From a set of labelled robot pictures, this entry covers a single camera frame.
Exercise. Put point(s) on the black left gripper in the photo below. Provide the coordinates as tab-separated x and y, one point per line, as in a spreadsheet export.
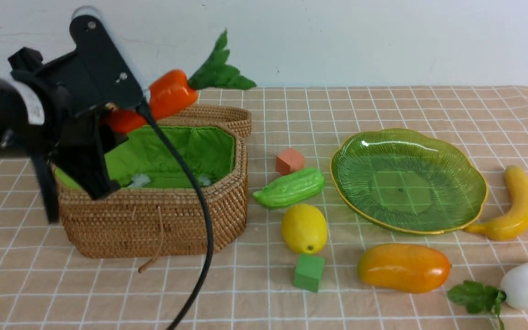
72	133

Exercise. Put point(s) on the orange toy carrot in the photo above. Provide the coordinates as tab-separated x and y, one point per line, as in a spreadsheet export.
174	91

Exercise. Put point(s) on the green toy bitter gourd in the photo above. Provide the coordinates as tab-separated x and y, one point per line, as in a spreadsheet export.
291	189

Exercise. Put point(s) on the yellow toy lemon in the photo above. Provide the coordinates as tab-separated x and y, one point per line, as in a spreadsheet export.
304	229

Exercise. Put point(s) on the orange toy mango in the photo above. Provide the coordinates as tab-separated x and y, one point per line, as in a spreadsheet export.
409	268

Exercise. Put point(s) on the yellow toy banana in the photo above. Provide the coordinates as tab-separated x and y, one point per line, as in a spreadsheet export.
515	221

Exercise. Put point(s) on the white toy radish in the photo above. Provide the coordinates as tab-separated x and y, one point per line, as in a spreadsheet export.
478	298

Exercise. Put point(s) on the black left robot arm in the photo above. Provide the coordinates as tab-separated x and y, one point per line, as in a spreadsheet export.
21	120

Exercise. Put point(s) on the woven wicker basket green lining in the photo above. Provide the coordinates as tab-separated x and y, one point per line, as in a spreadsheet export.
157	212

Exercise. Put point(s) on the woven wicker basket lid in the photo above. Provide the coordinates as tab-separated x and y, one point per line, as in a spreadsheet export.
235	119

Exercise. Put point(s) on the orange foam cube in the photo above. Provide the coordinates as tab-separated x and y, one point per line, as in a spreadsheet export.
289	161

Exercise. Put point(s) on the green foam cube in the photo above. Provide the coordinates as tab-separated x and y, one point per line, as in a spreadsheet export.
308	272

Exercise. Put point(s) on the green glass leaf plate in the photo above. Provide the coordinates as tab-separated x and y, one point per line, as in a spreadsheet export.
407	182

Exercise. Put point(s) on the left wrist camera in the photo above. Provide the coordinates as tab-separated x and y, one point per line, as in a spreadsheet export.
109	65

